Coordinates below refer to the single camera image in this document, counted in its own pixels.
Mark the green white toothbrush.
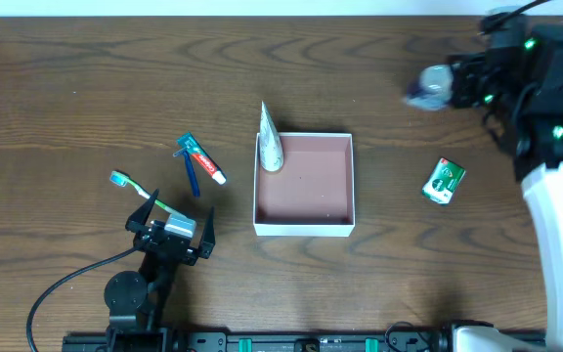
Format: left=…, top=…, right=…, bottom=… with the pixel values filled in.
left=109, top=170, right=183, bottom=217

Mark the white Pantene conditioner tube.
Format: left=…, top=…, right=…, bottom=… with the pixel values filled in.
left=259, top=102, right=284, bottom=172

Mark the green Dettol soap bar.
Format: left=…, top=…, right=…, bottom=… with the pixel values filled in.
left=421, top=157, right=466, bottom=205

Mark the black mounting rail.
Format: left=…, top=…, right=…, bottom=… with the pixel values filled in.
left=62, top=322, right=457, bottom=352

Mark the white cardboard box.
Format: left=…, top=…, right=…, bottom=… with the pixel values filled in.
left=252, top=132, right=356, bottom=238

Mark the blue disposable razor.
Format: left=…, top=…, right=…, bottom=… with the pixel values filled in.
left=173, top=149, right=200, bottom=198

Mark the red Colgate toothpaste tube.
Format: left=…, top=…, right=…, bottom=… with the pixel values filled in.
left=177, top=132, right=227, bottom=185

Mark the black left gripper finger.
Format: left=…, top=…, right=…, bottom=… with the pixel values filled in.
left=197, top=208, right=216, bottom=259
left=125, top=189, right=159, bottom=233

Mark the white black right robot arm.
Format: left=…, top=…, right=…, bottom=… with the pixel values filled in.
left=447, top=24, right=563, bottom=351

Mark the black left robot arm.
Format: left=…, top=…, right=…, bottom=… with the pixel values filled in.
left=104, top=195, right=216, bottom=351

